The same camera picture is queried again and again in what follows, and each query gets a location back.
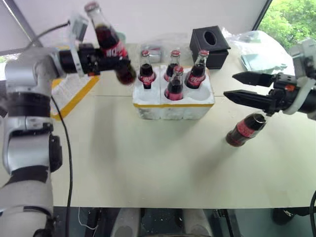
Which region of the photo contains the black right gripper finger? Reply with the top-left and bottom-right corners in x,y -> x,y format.
223,90 -> 277,115
232,71 -> 275,87

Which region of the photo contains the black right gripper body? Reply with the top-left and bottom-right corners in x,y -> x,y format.
268,72 -> 301,114

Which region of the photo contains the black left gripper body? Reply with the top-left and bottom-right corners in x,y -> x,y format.
78,42 -> 103,77

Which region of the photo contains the glass cola bottle red label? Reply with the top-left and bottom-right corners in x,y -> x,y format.
164,66 -> 185,102
83,1 -> 138,86
225,111 -> 269,149
184,49 -> 210,90
139,50 -> 156,90
163,49 -> 181,82

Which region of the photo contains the yellow taped flat box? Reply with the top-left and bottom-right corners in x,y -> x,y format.
50,45 -> 101,121

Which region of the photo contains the black tissue box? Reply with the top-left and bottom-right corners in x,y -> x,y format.
189,24 -> 232,70

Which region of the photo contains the white foam crate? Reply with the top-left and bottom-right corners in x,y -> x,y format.
132,63 -> 216,121

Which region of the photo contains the small clear plastic bag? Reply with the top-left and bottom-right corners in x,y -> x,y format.
140,34 -> 174,64

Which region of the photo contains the large clear plastic bag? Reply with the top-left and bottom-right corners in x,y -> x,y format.
221,26 -> 297,75

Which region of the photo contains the grey slanted metal beam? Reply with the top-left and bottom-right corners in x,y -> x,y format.
0,0 -> 44,57

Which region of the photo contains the black rounded floor object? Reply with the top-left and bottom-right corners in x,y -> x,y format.
272,208 -> 301,226

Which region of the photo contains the grey rounded robot leg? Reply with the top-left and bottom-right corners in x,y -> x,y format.
183,208 -> 213,237
110,208 -> 142,237

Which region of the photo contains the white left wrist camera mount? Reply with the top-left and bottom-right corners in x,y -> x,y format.
67,11 -> 89,78

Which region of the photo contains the black window frame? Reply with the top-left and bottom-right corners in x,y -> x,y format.
251,0 -> 274,32

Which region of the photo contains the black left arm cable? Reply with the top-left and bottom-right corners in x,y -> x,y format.
24,21 -> 74,237

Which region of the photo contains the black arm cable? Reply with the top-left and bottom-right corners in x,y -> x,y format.
309,190 -> 316,237
24,21 -> 74,237

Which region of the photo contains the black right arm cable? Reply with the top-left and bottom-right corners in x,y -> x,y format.
309,190 -> 316,237

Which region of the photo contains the thin white wire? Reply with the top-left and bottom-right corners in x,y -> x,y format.
78,206 -> 97,231

